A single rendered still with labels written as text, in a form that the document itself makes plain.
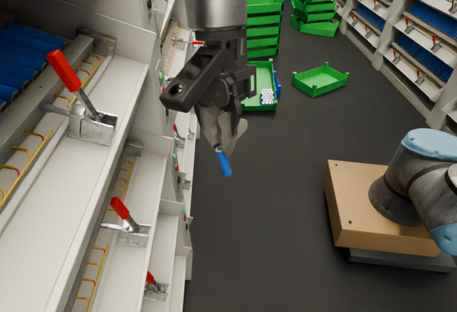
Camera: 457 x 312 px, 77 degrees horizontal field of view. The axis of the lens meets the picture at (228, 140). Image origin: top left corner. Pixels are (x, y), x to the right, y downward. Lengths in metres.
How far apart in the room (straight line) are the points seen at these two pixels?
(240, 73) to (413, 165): 0.61
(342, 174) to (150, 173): 0.77
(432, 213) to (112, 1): 0.79
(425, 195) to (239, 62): 0.60
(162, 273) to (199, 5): 0.50
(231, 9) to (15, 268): 0.36
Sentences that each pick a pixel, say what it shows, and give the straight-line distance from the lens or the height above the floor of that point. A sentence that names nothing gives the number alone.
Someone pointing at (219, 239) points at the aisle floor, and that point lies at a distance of 1.08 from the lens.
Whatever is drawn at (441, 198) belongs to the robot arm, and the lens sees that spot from 0.84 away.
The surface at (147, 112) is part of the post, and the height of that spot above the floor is 0.65.
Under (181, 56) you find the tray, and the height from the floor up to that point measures 0.54.
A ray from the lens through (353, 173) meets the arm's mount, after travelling 1.15.
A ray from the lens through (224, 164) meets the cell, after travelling 0.52.
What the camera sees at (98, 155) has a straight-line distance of 0.30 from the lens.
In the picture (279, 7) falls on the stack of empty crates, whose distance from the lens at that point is 2.23.
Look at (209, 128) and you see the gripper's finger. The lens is 0.50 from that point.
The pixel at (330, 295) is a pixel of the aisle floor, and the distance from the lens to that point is 1.04.
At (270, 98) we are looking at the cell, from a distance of 1.63.
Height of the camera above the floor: 0.93
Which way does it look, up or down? 40 degrees down
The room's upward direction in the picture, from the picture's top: straight up
